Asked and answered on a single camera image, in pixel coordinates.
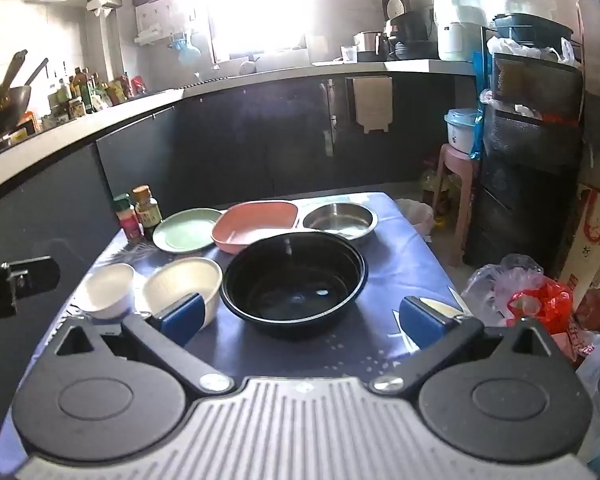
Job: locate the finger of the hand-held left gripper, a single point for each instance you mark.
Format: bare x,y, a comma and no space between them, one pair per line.
30,275

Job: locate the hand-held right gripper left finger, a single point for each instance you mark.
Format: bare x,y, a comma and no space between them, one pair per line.
180,317

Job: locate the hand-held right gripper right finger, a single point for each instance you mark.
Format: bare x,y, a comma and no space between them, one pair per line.
422,322

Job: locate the green round plate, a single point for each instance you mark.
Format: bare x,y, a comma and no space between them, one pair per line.
185,230

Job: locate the pink rounded plate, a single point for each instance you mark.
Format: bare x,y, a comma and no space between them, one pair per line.
255,222

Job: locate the cream oval bowl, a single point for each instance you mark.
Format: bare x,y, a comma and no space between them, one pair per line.
180,275

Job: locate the blue patterned tablecloth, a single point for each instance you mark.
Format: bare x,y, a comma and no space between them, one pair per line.
380,270

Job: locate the clear plastic bag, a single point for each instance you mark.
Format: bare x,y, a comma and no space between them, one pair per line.
485,290

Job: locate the small white cup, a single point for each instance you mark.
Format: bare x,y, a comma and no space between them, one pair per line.
107,285

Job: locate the green-capped spice bottle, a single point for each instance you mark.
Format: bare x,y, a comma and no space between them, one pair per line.
130,222

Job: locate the trash bin with white bag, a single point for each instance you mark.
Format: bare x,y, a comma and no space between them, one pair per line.
412,212

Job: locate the orange-capped dark sauce bottle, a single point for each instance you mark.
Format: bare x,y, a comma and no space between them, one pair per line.
146,210

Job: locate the black round bowl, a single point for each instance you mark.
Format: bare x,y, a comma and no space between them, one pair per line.
290,285

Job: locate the red plastic bag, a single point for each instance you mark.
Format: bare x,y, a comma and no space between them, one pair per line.
545,305

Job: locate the yellow oil bottle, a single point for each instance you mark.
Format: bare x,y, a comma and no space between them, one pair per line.
435,190

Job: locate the stainless steel bowl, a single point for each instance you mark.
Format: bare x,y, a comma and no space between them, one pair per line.
337,220

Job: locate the pink plastic stool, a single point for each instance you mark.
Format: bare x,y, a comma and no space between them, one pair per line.
455,160

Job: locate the black wok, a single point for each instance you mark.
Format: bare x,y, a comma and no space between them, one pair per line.
0,110

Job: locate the dark kitchen cabinet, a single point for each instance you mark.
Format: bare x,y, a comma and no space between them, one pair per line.
230,135

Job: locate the row of condiment bottles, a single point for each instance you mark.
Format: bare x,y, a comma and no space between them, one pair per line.
90,92

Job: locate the cardboard box with red print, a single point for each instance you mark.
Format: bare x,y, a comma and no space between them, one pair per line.
597,240

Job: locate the black storage shelf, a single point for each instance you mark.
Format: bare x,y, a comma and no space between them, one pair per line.
530,160

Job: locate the white rice cooker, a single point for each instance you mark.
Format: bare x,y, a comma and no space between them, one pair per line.
460,130

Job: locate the beige hanging bin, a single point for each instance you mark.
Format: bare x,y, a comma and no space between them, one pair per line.
370,105

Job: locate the blue hanging utensil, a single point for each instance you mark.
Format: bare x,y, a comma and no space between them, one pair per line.
187,52

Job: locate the clear measuring cup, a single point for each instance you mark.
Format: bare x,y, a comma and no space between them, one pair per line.
349,54

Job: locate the steel kettle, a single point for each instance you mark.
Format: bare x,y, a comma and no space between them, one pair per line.
369,46

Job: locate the black coffee maker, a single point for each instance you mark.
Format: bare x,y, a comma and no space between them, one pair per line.
410,35

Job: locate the white water dispenser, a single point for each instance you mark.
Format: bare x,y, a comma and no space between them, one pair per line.
460,15

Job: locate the black basin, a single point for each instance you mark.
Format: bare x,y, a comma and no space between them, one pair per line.
530,27

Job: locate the brown and white appliance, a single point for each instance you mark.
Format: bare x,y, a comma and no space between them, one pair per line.
396,5

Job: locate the white wall rack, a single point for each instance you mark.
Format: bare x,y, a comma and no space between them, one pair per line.
150,35

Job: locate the white wall dispenser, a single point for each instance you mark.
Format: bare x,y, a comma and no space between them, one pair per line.
102,2

